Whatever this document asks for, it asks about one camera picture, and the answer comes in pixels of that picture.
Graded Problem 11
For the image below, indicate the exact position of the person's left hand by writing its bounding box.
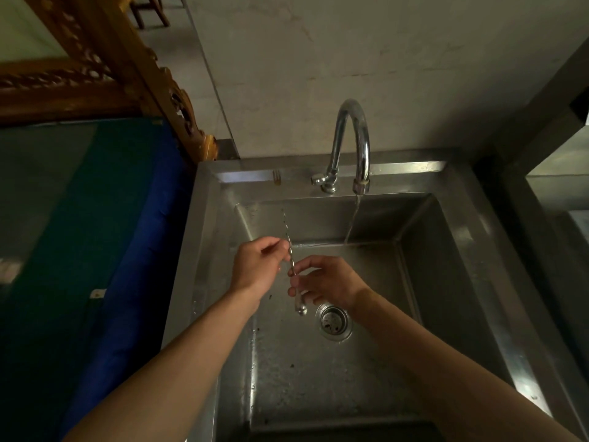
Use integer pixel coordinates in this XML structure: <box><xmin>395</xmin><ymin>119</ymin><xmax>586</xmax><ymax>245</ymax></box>
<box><xmin>229</xmin><ymin>237</ymin><xmax>292</xmax><ymax>300</ymax></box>

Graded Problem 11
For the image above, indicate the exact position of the wooden chair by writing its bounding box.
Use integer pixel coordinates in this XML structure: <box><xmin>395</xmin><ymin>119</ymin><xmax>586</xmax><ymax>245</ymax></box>
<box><xmin>130</xmin><ymin>0</ymin><xmax>171</xmax><ymax>29</ymax></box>

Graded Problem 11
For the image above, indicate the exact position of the person's left forearm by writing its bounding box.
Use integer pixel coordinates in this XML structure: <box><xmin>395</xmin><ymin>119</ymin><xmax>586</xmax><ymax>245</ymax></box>
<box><xmin>64</xmin><ymin>288</ymin><xmax>261</xmax><ymax>442</ymax></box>

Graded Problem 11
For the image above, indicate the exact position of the carved wooden frame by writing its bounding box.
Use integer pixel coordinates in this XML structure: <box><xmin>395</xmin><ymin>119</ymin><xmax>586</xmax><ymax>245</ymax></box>
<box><xmin>0</xmin><ymin>0</ymin><xmax>219</xmax><ymax>162</ymax></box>

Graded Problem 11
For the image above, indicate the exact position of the blue and green cloth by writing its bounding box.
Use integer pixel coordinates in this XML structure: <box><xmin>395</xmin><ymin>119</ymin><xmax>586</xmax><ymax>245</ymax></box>
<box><xmin>0</xmin><ymin>117</ymin><xmax>196</xmax><ymax>442</ymax></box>

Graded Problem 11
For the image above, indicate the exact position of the stainless steel sink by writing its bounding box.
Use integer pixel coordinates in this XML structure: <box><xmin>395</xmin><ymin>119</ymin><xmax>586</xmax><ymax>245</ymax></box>
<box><xmin>162</xmin><ymin>160</ymin><xmax>589</xmax><ymax>442</ymax></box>

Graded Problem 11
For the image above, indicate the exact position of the round metal sink drain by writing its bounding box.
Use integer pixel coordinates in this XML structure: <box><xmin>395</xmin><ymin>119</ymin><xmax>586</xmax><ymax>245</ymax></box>
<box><xmin>315</xmin><ymin>304</ymin><xmax>353</xmax><ymax>342</ymax></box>

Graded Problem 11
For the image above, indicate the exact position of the chrome gooseneck faucet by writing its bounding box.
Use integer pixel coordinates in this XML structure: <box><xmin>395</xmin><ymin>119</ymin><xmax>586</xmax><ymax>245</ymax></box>
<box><xmin>311</xmin><ymin>99</ymin><xmax>371</xmax><ymax>196</ymax></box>

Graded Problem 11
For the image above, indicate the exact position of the twisted metal bar spoon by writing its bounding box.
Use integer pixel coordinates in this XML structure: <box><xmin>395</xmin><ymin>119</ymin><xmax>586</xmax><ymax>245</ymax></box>
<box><xmin>281</xmin><ymin>211</ymin><xmax>308</xmax><ymax>316</ymax></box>

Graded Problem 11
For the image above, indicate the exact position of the person's right forearm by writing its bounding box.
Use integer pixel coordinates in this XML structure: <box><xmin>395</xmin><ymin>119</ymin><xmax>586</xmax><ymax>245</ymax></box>
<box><xmin>350</xmin><ymin>290</ymin><xmax>581</xmax><ymax>442</ymax></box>

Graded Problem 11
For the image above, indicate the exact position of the person's right hand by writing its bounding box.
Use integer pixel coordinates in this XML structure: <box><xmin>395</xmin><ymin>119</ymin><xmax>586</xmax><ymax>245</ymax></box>
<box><xmin>287</xmin><ymin>255</ymin><xmax>371</xmax><ymax>313</ymax></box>

